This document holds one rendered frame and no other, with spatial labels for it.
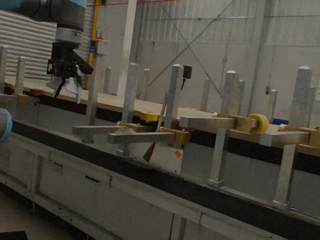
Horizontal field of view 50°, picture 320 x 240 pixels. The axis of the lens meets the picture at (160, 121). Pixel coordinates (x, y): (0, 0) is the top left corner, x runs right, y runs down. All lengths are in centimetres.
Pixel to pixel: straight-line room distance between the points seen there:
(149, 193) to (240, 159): 42
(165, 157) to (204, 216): 27
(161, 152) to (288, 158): 52
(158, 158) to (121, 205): 63
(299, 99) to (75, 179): 155
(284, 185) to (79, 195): 143
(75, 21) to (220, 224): 88
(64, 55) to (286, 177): 83
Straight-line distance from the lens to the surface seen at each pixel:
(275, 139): 89
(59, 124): 237
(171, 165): 140
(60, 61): 121
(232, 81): 126
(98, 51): 174
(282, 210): 121
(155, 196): 152
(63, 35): 123
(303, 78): 117
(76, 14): 124
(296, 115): 117
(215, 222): 137
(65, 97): 222
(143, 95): 299
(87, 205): 224
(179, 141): 137
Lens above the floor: 104
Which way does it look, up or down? 6 degrees down
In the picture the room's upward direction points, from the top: 8 degrees clockwise
